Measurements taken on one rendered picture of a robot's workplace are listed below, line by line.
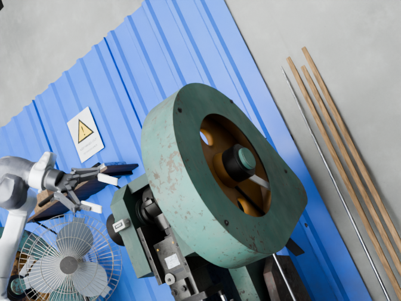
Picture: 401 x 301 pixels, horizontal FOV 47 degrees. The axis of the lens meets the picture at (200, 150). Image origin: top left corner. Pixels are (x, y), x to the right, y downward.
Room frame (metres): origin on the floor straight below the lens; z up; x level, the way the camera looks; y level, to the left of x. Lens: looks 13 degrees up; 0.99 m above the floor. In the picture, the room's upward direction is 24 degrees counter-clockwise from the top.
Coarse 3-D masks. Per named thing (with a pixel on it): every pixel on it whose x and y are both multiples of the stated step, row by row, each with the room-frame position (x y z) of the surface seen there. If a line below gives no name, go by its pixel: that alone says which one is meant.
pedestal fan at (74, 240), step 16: (80, 224) 2.67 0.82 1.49; (64, 240) 2.63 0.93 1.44; (80, 240) 2.68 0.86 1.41; (48, 256) 2.68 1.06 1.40; (64, 256) 2.64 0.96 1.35; (80, 256) 2.70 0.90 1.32; (96, 256) 2.64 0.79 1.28; (112, 256) 2.69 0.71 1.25; (32, 272) 2.64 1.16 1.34; (48, 272) 2.65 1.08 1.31; (64, 272) 2.59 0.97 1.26; (80, 272) 2.68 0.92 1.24; (96, 272) 2.68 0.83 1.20; (112, 272) 2.74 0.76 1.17; (48, 288) 2.62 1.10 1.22; (64, 288) 2.60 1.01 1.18; (80, 288) 2.72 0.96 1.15; (96, 288) 2.71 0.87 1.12
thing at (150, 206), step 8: (144, 192) 2.19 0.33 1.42; (152, 192) 2.15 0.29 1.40; (144, 200) 2.17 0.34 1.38; (152, 200) 2.13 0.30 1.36; (152, 208) 2.16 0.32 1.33; (160, 208) 2.16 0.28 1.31; (152, 216) 2.19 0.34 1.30; (160, 216) 2.17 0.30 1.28; (160, 224) 2.19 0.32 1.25; (168, 232) 2.20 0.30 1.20
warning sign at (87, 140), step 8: (80, 112) 3.80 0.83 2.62; (88, 112) 3.75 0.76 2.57; (72, 120) 3.86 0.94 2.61; (80, 120) 3.81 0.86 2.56; (88, 120) 3.77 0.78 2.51; (72, 128) 3.87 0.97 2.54; (80, 128) 3.83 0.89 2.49; (88, 128) 3.78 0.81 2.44; (96, 128) 3.74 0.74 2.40; (72, 136) 3.89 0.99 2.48; (80, 136) 3.84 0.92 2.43; (88, 136) 3.80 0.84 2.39; (96, 136) 3.76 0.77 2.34; (80, 144) 3.86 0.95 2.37; (88, 144) 3.82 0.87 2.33; (96, 144) 3.78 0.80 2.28; (80, 152) 3.88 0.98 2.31; (88, 152) 3.83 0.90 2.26; (96, 152) 3.79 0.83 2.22
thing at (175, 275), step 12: (168, 240) 2.14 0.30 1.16; (156, 252) 2.19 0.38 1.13; (168, 252) 2.16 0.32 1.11; (168, 264) 2.17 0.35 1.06; (180, 264) 2.14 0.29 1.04; (168, 276) 2.17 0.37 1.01; (180, 276) 2.15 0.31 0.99; (192, 276) 2.12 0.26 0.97; (204, 276) 2.19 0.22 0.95; (180, 288) 2.12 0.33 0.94; (192, 288) 2.13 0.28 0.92; (204, 288) 2.16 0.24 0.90; (180, 300) 2.18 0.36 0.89
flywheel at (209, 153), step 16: (208, 128) 2.05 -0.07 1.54; (224, 128) 2.18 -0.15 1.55; (208, 144) 2.06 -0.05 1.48; (224, 144) 2.12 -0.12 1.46; (240, 144) 2.25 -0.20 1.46; (208, 160) 1.95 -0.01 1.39; (224, 160) 1.94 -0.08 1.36; (240, 160) 1.93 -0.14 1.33; (256, 160) 2.27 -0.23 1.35; (224, 176) 1.96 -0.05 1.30; (240, 176) 1.95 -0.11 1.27; (256, 176) 2.15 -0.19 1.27; (224, 192) 1.96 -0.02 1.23; (256, 192) 2.20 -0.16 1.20
